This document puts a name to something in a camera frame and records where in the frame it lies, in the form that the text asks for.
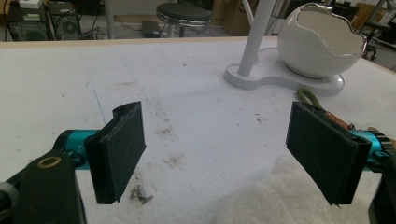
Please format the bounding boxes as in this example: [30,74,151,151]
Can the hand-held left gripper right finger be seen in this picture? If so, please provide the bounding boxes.
[285,101,373,206]

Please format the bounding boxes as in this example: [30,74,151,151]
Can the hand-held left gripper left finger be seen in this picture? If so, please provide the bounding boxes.
[83,101,148,205]

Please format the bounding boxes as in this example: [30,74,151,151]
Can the white fluffy cloth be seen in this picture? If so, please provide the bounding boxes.
[214,153,385,224]

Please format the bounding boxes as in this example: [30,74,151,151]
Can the white stand with pole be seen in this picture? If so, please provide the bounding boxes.
[222,0,347,98]

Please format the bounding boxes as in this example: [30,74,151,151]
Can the white eggshell-shaped pot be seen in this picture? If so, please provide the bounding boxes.
[276,2,369,79]

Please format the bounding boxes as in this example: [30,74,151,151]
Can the black box on floor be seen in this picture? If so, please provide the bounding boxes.
[141,20,162,39]

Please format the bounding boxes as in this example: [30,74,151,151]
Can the black office chair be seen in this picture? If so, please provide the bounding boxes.
[360,21,396,62]

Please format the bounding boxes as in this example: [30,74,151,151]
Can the black computer tower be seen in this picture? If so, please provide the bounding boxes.
[6,0,51,42]
[47,1,83,41]

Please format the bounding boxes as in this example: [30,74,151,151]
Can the black round stool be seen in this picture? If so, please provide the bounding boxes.
[156,2,214,38]

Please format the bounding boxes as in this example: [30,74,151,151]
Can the brown cardboard box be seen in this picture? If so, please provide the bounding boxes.
[221,0,251,37]

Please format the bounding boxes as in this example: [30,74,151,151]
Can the olive green cord loop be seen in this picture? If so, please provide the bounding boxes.
[296,88,324,110]

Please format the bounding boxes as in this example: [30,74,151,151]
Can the white metal post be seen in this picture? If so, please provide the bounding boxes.
[104,0,116,40]

